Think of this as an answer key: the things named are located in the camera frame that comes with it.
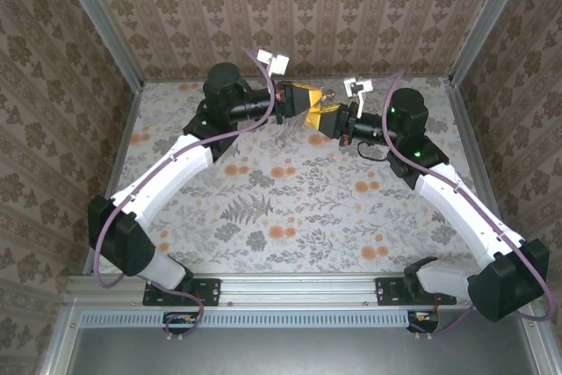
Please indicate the key with amber cap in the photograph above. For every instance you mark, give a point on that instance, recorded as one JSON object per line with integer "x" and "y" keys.
{"x": 330, "y": 95}

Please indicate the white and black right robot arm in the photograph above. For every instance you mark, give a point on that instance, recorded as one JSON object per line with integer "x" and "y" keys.
{"x": 470, "y": 212}

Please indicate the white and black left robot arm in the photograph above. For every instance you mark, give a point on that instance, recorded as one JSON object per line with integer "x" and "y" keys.
{"x": 162, "y": 173}

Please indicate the black controller board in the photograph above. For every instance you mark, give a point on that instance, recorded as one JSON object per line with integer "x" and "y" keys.
{"x": 423, "y": 324}
{"x": 177, "y": 324}

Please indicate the grey metal sheet panel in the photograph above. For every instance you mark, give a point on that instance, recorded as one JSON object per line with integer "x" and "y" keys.
{"x": 285, "y": 353}

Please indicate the aluminium side rail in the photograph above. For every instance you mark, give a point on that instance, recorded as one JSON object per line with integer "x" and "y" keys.
{"x": 473, "y": 142}
{"x": 122, "y": 142}

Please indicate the aluminium frame post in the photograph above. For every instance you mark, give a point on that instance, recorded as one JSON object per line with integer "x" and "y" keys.
{"x": 100, "y": 19}
{"x": 486, "y": 19}

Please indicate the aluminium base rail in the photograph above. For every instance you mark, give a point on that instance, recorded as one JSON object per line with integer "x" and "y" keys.
{"x": 298, "y": 289}

